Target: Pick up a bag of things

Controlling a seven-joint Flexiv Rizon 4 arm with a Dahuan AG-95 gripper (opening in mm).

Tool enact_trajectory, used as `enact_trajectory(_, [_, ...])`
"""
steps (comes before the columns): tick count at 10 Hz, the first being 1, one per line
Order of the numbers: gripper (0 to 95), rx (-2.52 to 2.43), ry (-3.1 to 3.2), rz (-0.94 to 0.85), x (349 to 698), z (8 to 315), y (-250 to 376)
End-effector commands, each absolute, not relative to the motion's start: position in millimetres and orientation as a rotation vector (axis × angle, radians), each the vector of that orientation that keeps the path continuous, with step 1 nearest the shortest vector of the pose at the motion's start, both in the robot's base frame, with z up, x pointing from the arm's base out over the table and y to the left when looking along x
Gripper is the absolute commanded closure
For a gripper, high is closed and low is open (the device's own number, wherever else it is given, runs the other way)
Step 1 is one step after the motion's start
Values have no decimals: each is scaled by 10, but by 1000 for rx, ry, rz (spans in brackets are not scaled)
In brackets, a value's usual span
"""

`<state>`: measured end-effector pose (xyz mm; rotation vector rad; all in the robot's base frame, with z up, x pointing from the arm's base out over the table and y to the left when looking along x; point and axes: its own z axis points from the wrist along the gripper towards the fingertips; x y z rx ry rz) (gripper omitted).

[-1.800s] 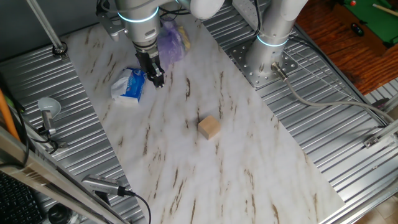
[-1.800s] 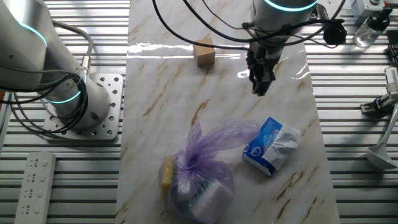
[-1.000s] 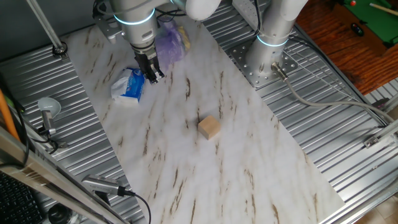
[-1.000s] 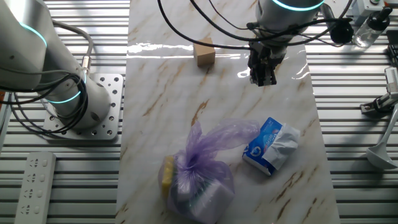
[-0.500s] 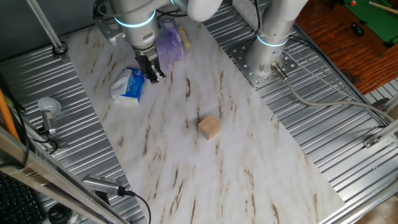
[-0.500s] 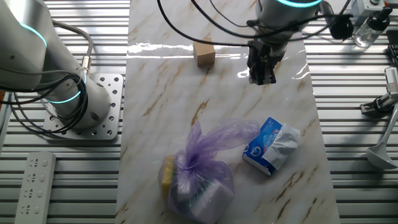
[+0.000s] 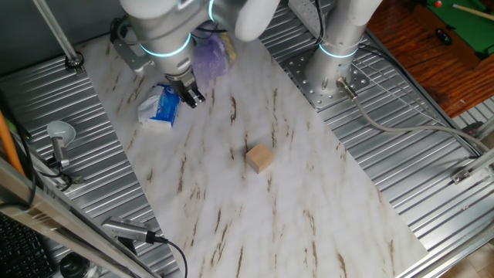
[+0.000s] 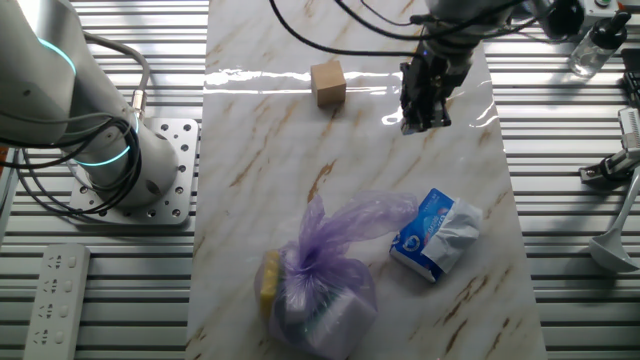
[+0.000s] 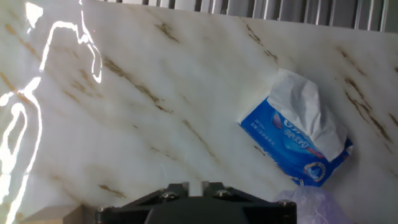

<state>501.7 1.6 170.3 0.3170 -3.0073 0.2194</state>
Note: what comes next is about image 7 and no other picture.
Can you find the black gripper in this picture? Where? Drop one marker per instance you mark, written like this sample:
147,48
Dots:
180,79

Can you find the purple translucent plastic bag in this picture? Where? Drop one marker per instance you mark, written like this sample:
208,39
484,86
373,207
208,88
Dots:
210,58

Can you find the yellow sponge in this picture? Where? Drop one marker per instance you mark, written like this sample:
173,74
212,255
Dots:
231,48

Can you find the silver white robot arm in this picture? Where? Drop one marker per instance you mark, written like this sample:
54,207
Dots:
166,31

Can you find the blue white tissue pack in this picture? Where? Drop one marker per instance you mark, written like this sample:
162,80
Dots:
160,106

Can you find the small wooden cube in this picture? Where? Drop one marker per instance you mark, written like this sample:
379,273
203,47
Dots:
259,157

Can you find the aluminium pole with black foot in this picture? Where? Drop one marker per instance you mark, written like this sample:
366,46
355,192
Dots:
58,34

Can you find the orange pole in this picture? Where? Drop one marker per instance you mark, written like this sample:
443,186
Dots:
7,143

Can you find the black keyboard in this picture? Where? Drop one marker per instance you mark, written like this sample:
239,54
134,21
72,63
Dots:
19,251

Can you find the black oval object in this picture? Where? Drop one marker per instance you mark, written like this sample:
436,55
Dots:
444,36

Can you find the red pool ball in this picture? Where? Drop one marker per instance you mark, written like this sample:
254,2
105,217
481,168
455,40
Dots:
438,4

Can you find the small black box device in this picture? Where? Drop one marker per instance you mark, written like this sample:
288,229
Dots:
472,128

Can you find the green toy pool table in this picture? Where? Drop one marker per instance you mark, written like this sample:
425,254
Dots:
467,27

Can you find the wooden cue stick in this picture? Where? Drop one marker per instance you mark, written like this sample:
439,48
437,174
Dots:
474,12

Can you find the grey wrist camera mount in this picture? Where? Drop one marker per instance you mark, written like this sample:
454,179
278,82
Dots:
129,56

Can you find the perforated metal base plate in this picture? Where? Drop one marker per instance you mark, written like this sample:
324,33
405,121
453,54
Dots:
308,96

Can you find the grey round-headed camera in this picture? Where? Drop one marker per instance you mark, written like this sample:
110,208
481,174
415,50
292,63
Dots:
61,133

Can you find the silver finned camera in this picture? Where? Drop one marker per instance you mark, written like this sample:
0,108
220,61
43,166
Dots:
123,228

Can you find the aluminium frame beam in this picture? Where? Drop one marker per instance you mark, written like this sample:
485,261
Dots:
38,208

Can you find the black camera lens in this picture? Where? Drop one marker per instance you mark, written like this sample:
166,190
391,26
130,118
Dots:
73,266

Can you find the aluminium profile with bracket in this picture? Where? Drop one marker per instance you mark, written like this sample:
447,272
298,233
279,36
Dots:
478,164

